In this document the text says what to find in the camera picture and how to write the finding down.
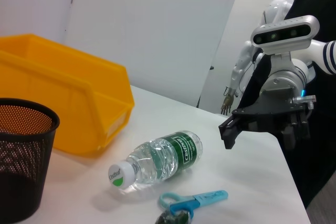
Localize green plastic wrapper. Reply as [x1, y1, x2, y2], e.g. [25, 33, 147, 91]
[154, 209, 190, 224]

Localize white humanoid robot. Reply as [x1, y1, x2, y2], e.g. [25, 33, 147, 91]
[220, 0, 299, 116]

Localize clear water bottle green label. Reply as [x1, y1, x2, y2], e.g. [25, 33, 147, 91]
[108, 130, 203, 190]

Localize blue safety scissors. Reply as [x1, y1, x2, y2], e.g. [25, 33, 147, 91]
[159, 189, 229, 221]

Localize yellow plastic storage bin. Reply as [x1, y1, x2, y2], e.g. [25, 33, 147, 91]
[0, 34, 135, 158]

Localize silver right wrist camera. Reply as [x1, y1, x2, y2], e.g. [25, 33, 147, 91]
[250, 15, 320, 72]

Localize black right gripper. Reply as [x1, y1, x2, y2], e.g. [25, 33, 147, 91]
[218, 87, 311, 152]

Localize black mesh pen cup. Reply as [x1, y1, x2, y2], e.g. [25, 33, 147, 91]
[0, 98, 60, 223]

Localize right gripper cable with plug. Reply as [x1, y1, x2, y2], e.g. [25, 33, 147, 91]
[292, 94, 317, 110]

